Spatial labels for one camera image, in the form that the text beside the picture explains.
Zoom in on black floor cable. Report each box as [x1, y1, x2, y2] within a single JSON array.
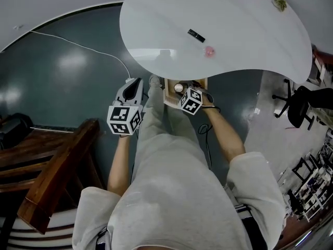
[[198, 123, 213, 170]]

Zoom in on small pink ball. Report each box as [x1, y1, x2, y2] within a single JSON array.
[[203, 45, 216, 58]]

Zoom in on person's left forearm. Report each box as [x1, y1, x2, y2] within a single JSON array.
[[107, 134, 136, 197]]

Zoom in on person's grey trousers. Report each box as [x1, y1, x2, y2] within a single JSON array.
[[135, 85, 206, 171]]

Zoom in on person's right forearm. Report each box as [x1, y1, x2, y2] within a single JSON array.
[[201, 95, 247, 164]]

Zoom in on white kidney-shaped desk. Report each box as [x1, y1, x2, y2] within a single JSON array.
[[119, 0, 313, 84]]

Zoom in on black office chair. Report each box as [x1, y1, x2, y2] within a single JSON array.
[[272, 78, 333, 131]]

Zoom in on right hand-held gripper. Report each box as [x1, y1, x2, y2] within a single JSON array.
[[177, 86, 203, 116]]

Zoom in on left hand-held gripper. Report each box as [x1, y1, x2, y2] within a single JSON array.
[[106, 78, 145, 136]]

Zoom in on tiny potted plant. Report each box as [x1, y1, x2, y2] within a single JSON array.
[[272, 0, 288, 12]]

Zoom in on red-brown cabinet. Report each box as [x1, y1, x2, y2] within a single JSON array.
[[306, 44, 333, 85]]

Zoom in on small black rectangular object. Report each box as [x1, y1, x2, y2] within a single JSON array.
[[187, 29, 206, 42]]

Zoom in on white power cable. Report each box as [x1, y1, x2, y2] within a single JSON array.
[[30, 30, 132, 80]]

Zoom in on large wooden drawer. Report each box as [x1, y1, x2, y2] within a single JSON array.
[[163, 77, 209, 108]]

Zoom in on white equipment racks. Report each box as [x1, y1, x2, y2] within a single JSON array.
[[280, 129, 333, 222]]

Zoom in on person's grey shirt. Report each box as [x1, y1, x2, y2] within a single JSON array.
[[72, 133, 287, 250]]

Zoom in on black bag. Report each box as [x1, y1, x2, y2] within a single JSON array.
[[0, 112, 34, 149]]

